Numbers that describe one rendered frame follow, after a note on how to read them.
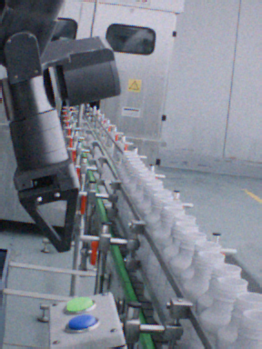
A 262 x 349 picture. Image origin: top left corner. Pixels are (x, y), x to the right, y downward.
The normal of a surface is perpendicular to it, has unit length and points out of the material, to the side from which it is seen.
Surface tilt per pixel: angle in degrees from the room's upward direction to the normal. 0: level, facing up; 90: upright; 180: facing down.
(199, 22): 90
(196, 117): 90
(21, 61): 113
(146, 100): 90
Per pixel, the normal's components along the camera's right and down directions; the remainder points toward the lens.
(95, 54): 0.27, 0.58
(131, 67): 0.11, 0.17
